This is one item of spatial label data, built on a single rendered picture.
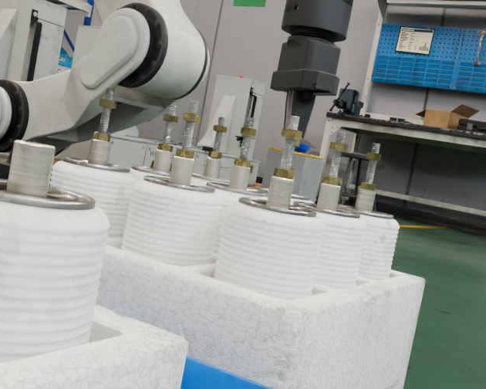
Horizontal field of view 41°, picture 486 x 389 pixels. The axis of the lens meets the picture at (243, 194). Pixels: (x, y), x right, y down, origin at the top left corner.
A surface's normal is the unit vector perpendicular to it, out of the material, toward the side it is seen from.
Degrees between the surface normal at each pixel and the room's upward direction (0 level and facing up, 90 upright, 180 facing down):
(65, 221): 57
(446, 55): 90
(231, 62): 90
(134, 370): 90
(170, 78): 126
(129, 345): 0
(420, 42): 90
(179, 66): 106
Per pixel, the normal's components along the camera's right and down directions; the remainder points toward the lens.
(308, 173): 0.84, 0.19
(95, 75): -0.53, -0.04
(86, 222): 0.84, -0.36
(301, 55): -0.90, -0.15
